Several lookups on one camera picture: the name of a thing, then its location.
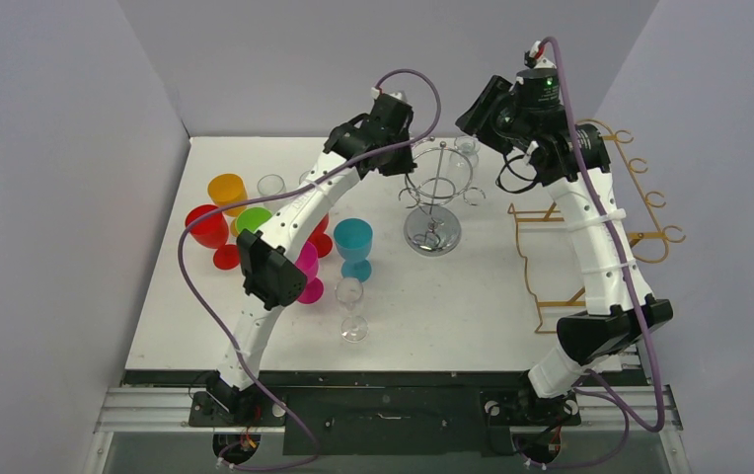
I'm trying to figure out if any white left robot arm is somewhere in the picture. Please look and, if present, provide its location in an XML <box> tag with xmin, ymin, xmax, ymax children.
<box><xmin>206</xmin><ymin>89</ymin><xmax>415</xmax><ymax>425</ymax></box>

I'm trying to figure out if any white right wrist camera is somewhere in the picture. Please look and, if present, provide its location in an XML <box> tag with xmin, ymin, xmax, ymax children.
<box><xmin>524</xmin><ymin>40</ymin><xmax>557</xmax><ymax>69</ymax></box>

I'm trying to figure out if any green plastic wine glass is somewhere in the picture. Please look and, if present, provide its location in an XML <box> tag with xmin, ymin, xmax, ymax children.
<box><xmin>230</xmin><ymin>206</ymin><xmax>272</xmax><ymax>237</ymax></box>

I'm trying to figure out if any blue plastic wine glass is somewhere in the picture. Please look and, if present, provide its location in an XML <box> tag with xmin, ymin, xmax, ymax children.
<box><xmin>333</xmin><ymin>218</ymin><xmax>374</xmax><ymax>282</ymax></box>

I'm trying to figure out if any yellow plastic wine glass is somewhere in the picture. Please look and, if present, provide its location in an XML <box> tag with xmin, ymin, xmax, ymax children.
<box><xmin>207</xmin><ymin>173</ymin><xmax>248</xmax><ymax>206</ymax></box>

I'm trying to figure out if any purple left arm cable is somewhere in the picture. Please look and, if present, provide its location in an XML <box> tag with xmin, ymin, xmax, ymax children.
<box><xmin>177</xmin><ymin>68</ymin><xmax>444</xmax><ymax>472</ymax></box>

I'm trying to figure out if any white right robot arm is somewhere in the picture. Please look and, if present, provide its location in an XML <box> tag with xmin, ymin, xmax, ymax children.
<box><xmin>456</xmin><ymin>68</ymin><xmax>673</xmax><ymax>422</ymax></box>

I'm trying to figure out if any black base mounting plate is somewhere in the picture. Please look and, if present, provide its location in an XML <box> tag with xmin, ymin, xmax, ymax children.
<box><xmin>187</xmin><ymin>365</ymin><xmax>646</xmax><ymax>472</ymax></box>

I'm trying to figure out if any pink plastic wine glass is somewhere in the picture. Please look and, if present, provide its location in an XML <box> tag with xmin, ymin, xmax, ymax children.
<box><xmin>295</xmin><ymin>242</ymin><xmax>324</xmax><ymax>305</ymax></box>

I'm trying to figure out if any clear stemmed wine glass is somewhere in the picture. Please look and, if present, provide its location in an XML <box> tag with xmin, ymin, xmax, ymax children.
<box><xmin>335</xmin><ymin>277</ymin><xmax>369</xmax><ymax>343</ymax></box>

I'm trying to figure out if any chrome spiral glass rack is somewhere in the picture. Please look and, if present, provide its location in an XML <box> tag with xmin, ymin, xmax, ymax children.
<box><xmin>398</xmin><ymin>137</ymin><xmax>487</xmax><ymax>257</ymax></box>

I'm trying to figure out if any gold wire glass rack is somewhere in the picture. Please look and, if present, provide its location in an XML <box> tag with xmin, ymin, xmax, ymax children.
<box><xmin>506</xmin><ymin>118</ymin><xmax>687</xmax><ymax>336</ymax></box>

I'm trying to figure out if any red plastic wine glass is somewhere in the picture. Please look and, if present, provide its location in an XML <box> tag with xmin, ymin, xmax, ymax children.
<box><xmin>189</xmin><ymin>212</ymin><xmax>240</xmax><ymax>271</ymax></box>

